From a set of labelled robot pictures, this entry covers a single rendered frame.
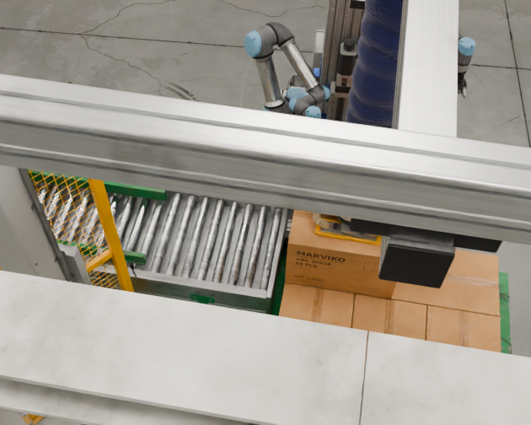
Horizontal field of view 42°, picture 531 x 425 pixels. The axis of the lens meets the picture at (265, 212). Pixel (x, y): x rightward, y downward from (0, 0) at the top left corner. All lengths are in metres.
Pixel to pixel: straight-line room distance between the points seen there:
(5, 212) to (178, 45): 4.04
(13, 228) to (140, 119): 1.30
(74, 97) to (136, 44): 5.06
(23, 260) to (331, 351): 1.73
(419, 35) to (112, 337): 0.86
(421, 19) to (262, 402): 0.90
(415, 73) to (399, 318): 2.67
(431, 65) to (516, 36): 5.21
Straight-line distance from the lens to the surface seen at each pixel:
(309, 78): 3.58
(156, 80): 5.72
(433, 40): 1.37
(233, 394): 0.74
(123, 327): 0.78
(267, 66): 3.58
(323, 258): 3.62
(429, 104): 1.24
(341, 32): 3.68
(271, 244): 4.00
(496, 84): 5.99
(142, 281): 3.92
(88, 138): 0.99
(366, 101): 2.86
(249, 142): 0.93
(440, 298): 3.97
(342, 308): 3.83
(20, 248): 2.31
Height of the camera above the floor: 3.91
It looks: 54 degrees down
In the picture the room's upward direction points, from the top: 2 degrees clockwise
